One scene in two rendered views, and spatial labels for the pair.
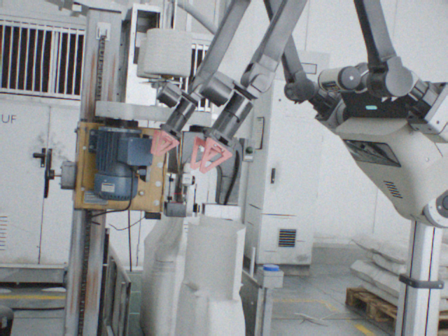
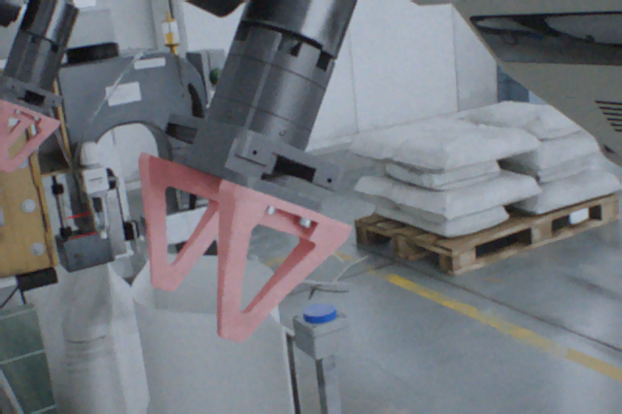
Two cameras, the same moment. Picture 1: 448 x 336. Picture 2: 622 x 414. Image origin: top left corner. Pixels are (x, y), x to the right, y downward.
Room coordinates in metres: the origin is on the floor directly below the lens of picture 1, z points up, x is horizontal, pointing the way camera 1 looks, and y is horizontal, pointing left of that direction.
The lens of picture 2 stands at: (1.11, 0.09, 1.42)
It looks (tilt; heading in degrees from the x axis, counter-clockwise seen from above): 15 degrees down; 348
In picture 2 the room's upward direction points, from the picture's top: 6 degrees counter-clockwise
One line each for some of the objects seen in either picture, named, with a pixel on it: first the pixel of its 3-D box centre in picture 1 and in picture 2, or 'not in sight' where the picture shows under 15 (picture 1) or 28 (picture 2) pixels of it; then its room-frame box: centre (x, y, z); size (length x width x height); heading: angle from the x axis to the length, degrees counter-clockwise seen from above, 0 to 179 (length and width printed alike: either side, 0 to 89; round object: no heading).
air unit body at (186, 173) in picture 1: (187, 183); (97, 189); (2.44, 0.14, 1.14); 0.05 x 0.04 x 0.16; 106
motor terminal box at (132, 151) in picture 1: (135, 154); not in sight; (2.21, 0.30, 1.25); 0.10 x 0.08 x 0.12; 131
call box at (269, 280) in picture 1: (269, 277); (322, 331); (2.48, -0.21, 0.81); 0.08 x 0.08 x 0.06; 16
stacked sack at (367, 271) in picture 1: (395, 271); (419, 181); (5.28, -1.45, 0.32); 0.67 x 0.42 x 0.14; 110
